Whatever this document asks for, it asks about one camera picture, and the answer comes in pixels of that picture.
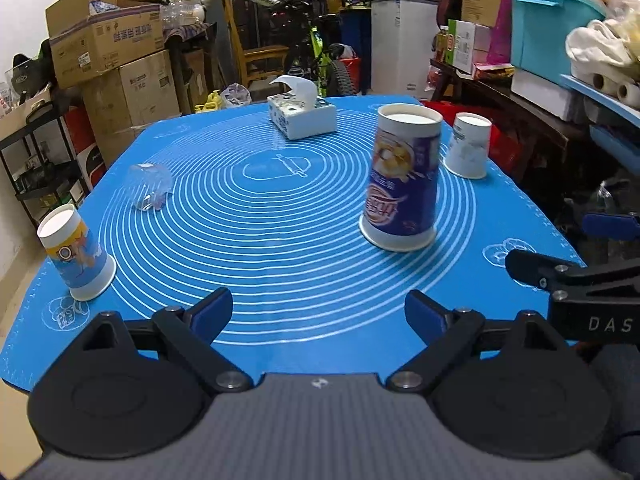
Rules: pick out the blue cartoon print paper cup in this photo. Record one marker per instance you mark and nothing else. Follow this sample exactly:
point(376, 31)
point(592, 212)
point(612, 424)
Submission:
point(75, 255)

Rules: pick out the pink plastic bag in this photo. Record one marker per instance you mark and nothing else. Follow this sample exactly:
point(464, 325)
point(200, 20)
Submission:
point(500, 30)

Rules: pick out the red plastic bucket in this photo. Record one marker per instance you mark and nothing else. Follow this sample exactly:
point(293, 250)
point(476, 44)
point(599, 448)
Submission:
point(351, 75)

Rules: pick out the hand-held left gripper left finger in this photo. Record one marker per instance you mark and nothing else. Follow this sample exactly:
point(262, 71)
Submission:
point(216, 311)

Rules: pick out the black and green bicycle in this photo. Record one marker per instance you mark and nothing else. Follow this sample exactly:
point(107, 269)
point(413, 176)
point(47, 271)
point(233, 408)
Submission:
point(315, 45)

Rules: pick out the dark wooden side table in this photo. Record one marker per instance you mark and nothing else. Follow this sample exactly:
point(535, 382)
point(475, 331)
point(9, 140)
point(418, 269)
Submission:
point(520, 110)

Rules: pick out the large closed cardboard box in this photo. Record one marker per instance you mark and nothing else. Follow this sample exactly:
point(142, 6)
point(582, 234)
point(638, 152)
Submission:
point(135, 100)

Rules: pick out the white tissue box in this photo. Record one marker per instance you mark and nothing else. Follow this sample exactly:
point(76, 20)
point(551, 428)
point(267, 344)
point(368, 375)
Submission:
point(305, 117)

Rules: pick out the tall purple paper cup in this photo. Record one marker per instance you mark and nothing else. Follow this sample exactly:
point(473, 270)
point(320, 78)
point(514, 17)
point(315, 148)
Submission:
point(400, 185)

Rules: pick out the crumpled clear plastic bag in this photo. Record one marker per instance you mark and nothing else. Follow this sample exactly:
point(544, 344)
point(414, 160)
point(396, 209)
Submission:
point(235, 95)

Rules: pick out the red and black box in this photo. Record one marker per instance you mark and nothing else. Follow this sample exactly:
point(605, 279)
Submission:
point(85, 145)

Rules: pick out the teal plastic storage bin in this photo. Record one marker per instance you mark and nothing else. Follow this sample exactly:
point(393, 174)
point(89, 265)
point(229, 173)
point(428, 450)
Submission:
point(550, 30)

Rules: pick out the blue silicone baking mat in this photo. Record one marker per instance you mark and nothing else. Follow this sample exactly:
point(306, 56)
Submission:
point(280, 260)

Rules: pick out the plain white paper cup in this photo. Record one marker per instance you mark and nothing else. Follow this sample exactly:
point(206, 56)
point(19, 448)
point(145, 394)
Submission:
point(467, 150)

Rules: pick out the white foam box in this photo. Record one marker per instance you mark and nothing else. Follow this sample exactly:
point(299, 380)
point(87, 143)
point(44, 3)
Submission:
point(545, 92)

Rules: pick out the pile of white plastic bags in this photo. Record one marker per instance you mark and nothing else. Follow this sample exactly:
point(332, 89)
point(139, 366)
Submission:
point(607, 25)

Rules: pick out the black metal shelf rack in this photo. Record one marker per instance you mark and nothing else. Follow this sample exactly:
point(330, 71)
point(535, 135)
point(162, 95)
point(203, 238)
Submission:
point(30, 160)

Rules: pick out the clear plastic cup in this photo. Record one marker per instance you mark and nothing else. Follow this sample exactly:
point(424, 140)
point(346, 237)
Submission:
point(150, 187)

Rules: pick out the white chest freezer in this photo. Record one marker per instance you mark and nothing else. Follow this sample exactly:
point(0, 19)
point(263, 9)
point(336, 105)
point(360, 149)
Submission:
point(402, 45)

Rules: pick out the yellow plastic toy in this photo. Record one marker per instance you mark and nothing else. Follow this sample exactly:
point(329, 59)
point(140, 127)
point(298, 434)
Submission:
point(210, 102)

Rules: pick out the open cardboard box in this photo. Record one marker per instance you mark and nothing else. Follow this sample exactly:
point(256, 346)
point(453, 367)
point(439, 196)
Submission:
point(105, 40)

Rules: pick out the red crate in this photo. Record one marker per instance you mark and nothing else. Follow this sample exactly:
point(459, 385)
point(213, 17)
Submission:
point(505, 147)

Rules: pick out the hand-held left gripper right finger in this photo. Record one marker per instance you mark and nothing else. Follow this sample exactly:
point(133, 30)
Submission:
point(424, 312)

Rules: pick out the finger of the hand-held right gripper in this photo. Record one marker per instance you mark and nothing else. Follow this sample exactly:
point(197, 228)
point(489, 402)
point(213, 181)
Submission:
point(530, 266)
point(610, 222)

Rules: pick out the green and white carton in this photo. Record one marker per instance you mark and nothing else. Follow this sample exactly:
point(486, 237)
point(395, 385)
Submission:
point(462, 42)

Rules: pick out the wooden chair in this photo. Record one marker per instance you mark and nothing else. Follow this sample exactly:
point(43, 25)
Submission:
point(260, 55)

